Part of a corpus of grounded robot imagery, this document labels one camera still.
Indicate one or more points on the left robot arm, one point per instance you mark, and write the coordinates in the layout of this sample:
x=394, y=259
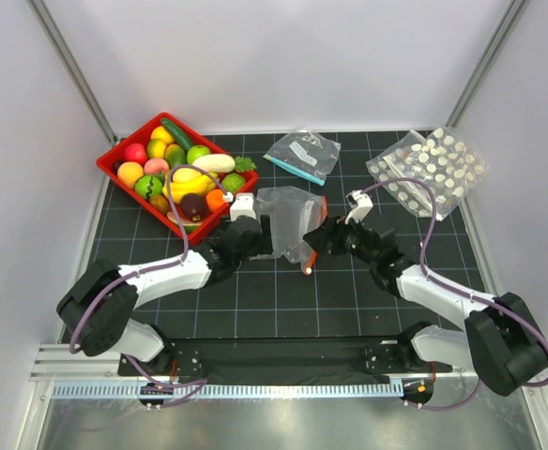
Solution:
x=97, y=310

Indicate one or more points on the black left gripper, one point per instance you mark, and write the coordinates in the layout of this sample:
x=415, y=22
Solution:
x=262, y=243

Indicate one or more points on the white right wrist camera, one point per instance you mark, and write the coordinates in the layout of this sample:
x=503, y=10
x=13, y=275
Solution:
x=361, y=204

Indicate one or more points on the red plastic fruit tray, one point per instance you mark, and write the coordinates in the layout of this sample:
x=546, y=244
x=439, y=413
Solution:
x=111, y=160

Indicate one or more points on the green custard apple toy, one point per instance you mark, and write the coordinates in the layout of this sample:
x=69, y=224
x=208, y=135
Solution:
x=233, y=182

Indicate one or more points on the green cucumber toy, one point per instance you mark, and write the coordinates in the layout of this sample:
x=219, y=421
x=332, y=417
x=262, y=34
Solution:
x=178, y=133

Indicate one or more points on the pink peach toy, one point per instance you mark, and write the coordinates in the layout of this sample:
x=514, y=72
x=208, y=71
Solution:
x=156, y=166

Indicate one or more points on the watermelon slice toy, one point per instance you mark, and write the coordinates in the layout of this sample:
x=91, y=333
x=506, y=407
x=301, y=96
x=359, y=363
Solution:
x=188, y=225

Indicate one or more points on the small round watermelon toy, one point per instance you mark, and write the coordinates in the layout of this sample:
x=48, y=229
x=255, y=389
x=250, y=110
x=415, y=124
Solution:
x=148, y=186

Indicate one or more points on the orange peach toy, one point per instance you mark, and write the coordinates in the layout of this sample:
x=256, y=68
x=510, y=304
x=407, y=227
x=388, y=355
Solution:
x=130, y=172

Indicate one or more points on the clear bag orange zipper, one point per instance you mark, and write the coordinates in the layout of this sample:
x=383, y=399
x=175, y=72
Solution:
x=292, y=212

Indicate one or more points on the white polka dot bag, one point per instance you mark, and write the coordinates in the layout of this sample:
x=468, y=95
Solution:
x=430, y=173

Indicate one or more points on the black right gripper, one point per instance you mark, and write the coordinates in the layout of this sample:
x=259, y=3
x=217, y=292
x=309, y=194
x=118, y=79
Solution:
x=332, y=231

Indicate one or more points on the clear bag blue zipper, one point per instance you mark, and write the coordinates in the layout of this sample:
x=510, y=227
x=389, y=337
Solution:
x=305, y=154

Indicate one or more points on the red apple toy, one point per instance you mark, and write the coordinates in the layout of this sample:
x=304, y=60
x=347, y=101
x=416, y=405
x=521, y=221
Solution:
x=135, y=153

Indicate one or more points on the slotted cable duct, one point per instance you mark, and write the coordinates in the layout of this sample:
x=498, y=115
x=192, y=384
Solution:
x=136, y=389

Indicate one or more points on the brown kiwi toy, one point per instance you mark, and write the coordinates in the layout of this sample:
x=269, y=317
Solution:
x=160, y=203

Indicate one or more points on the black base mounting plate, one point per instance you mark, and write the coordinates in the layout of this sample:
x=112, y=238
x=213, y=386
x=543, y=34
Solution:
x=294, y=361

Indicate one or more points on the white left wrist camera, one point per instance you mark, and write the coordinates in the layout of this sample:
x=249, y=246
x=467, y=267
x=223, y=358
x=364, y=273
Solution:
x=242, y=206

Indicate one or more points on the black grid cutting mat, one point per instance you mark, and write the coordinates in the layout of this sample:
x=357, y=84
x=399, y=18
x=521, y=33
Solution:
x=266, y=298

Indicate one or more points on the yellow banana bunch toy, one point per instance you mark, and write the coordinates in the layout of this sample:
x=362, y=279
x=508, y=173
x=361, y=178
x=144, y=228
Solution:
x=188, y=181

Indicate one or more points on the yellow lemon toy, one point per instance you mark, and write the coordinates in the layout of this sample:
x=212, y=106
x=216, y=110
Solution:
x=161, y=133

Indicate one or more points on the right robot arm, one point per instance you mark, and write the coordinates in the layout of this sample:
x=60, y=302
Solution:
x=496, y=337

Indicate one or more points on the orange toy fruit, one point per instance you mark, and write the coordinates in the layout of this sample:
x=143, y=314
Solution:
x=215, y=199

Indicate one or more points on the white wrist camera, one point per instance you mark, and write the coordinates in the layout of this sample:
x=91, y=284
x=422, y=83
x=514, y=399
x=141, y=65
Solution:
x=242, y=206
x=361, y=204

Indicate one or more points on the white radish toy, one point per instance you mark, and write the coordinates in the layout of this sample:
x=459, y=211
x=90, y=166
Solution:
x=215, y=163

